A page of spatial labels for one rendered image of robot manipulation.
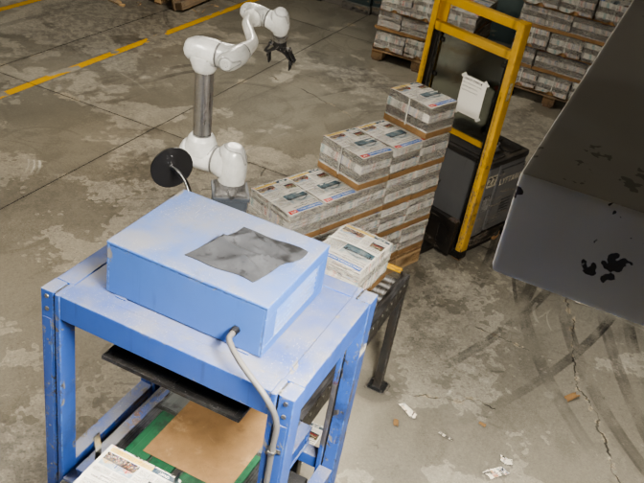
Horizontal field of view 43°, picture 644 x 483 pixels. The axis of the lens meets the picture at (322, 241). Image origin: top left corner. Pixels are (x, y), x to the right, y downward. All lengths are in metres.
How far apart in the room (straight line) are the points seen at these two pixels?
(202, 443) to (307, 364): 0.88
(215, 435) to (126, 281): 0.90
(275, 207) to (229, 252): 2.22
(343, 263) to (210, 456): 1.27
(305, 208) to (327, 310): 2.09
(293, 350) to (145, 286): 0.52
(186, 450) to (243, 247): 0.97
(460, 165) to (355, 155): 1.33
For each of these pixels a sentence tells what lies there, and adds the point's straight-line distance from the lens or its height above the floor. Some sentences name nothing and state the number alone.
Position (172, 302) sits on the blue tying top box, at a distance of 2.68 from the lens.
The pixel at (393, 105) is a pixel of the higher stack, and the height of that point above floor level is 1.18.
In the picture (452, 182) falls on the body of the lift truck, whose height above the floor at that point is 0.51.
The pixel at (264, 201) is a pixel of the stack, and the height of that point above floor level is 0.80.
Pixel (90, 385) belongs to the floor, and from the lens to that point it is 4.78.
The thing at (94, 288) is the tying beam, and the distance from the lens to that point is 2.86.
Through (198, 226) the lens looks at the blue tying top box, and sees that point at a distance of 2.83.
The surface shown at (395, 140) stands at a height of 1.07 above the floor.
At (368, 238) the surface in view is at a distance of 4.32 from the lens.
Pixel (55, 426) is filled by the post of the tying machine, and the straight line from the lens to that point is 3.24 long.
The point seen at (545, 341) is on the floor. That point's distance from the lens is 5.78.
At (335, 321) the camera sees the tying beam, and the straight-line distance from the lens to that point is 2.81.
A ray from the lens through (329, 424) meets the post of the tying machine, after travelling 3.34.
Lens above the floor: 3.23
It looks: 31 degrees down
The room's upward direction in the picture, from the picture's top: 10 degrees clockwise
